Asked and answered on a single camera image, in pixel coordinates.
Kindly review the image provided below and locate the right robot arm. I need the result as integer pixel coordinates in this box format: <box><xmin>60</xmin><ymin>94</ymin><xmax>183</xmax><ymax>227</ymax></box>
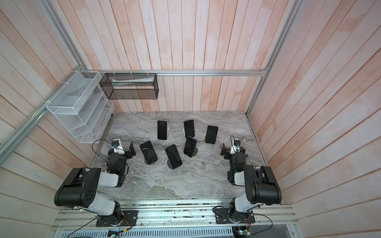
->
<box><xmin>214</xmin><ymin>142</ymin><xmax>282</xmax><ymax>224</ymax></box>

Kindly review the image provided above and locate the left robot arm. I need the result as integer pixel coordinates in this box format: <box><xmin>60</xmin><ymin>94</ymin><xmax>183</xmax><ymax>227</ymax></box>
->
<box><xmin>54</xmin><ymin>139</ymin><xmax>138</xmax><ymax>228</ymax></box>

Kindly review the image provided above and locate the front left black stand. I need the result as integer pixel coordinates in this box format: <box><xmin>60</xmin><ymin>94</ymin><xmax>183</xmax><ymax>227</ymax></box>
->
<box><xmin>144</xmin><ymin>159</ymin><xmax>156</xmax><ymax>165</ymax></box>

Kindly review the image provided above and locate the black stand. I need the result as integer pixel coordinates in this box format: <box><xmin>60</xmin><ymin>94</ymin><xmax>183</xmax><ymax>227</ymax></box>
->
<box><xmin>167</xmin><ymin>160</ymin><xmax>173</xmax><ymax>169</ymax></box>
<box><xmin>144</xmin><ymin>159</ymin><xmax>156</xmax><ymax>165</ymax></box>
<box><xmin>192</xmin><ymin>147</ymin><xmax>198</xmax><ymax>157</ymax></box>

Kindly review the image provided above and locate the front right black stand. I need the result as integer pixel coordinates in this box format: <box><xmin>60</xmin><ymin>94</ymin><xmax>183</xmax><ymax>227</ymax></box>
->
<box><xmin>192</xmin><ymin>147</ymin><xmax>198</xmax><ymax>157</ymax></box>

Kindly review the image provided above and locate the front middle black stand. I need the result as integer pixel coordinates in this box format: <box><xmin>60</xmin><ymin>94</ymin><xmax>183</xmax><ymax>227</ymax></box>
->
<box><xmin>167</xmin><ymin>160</ymin><xmax>173</xmax><ymax>169</ymax></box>

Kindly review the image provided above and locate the black mesh basket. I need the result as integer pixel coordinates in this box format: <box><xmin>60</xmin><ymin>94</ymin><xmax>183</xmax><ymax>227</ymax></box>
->
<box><xmin>100</xmin><ymin>72</ymin><xmax>159</xmax><ymax>100</ymax></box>

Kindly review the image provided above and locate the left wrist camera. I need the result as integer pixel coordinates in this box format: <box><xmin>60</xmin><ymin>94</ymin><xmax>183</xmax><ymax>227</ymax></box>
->
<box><xmin>111</xmin><ymin>139</ymin><xmax>125</xmax><ymax>155</ymax></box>

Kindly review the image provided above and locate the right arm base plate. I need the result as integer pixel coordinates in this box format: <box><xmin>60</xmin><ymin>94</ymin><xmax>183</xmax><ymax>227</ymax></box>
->
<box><xmin>212</xmin><ymin>206</ymin><xmax>256</xmax><ymax>225</ymax></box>

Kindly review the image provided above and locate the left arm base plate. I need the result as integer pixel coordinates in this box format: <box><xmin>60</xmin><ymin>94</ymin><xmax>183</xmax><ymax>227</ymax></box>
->
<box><xmin>96</xmin><ymin>210</ymin><xmax>139</xmax><ymax>227</ymax></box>

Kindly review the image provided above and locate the white wire shelf rack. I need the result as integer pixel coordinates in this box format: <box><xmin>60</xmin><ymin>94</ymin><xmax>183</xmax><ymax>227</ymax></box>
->
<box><xmin>47</xmin><ymin>71</ymin><xmax>115</xmax><ymax>144</ymax></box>

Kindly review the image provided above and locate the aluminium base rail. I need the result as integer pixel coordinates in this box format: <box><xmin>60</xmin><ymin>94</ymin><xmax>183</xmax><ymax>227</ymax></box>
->
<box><xmin>52</xmin><ymin>198</ymin><xmax>298</xmax><ymax>230</ymax></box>

